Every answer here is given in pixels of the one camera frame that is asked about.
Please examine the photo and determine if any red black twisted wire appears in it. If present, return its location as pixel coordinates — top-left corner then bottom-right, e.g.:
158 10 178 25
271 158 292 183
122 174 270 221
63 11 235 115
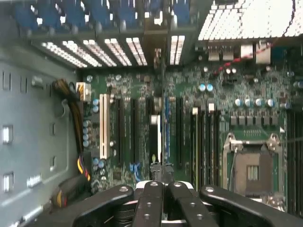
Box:
213 0 296 76

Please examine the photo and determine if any open black PC case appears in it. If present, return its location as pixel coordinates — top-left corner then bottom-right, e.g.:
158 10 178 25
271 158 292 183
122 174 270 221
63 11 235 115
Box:
0 0 303 227

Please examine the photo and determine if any white expansion slot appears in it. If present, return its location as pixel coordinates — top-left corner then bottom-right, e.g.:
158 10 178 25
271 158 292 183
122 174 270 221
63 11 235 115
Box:
99 93 111 159

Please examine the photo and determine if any green motherboard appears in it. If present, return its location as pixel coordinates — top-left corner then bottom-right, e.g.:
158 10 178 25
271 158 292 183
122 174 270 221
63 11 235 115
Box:
80 42 303 213

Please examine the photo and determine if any CPU socket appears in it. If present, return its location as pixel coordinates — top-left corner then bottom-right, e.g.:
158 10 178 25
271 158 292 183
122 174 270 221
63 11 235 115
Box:
223 132 283 197

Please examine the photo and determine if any thin metal locking lever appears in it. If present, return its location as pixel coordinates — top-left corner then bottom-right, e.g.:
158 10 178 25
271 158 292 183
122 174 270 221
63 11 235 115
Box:
231 139 303 145

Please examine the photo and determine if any black expansion slot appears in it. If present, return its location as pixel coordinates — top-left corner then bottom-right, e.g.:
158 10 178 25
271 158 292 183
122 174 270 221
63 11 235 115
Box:
176 96 184 169
116 96 124 166
131 96 139 164

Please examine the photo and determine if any blue expansion slot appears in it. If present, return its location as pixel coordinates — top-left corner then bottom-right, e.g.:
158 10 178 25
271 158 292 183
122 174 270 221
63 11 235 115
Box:
164 94 171 166

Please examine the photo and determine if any yellow black wire bundle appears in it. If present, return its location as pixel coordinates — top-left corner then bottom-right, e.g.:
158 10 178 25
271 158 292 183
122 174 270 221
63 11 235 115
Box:
51 79 93 209

